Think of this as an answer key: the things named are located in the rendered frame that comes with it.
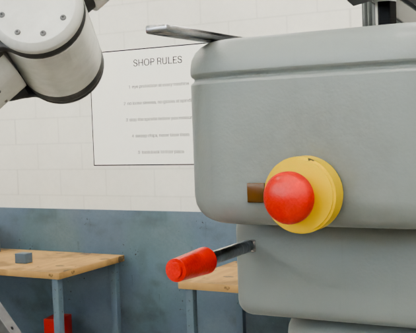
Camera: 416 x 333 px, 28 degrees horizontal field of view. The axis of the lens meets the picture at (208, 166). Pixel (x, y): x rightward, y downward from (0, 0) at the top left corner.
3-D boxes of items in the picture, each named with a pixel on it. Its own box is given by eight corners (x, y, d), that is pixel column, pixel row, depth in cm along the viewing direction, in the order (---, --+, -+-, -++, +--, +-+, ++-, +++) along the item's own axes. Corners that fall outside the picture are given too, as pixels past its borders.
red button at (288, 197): (308, 226, 61) (307, 172, 60) (259, 225, 62) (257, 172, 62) (325, 221, 63) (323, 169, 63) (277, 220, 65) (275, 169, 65)
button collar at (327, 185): (336, 235, 63) (333, 156, 62) (264, 232, 66) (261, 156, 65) (345, 231, 64) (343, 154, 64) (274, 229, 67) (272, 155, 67)
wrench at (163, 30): (177, 31, 64) (177, 20, 64) (134, 35, 66) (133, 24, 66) (294, 50, 85) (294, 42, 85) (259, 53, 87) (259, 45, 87)
